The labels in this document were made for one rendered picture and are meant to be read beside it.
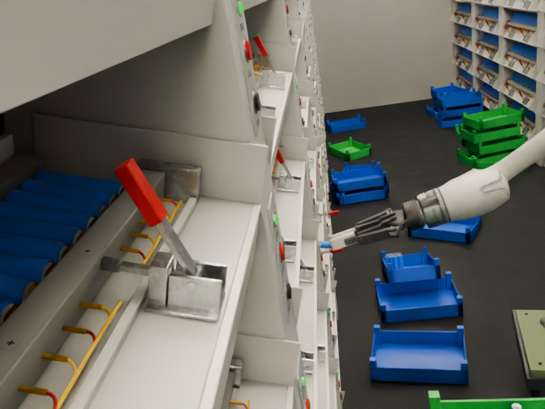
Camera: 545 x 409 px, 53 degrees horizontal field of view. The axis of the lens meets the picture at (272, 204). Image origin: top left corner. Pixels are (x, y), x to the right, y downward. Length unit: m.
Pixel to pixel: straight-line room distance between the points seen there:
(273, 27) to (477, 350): 1.34
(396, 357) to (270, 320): 1.50
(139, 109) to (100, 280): 0.17
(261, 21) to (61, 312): 0.91
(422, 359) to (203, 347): 1.72
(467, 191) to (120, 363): 1.17
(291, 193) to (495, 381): 1.13
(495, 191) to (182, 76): 1.05
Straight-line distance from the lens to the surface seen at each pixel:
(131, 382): 0.26
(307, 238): 1.24
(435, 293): 2.32
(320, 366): 1.17
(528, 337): 1.74
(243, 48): 0.46
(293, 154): 1.17
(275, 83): 0.94
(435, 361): 1.97
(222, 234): 0.39
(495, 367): 1.97
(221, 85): 0.43
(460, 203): 1.37
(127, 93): 0.45
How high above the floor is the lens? 1.23
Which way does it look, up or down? 21 degrees down
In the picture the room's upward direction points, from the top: 10 degrees counter-clockwise
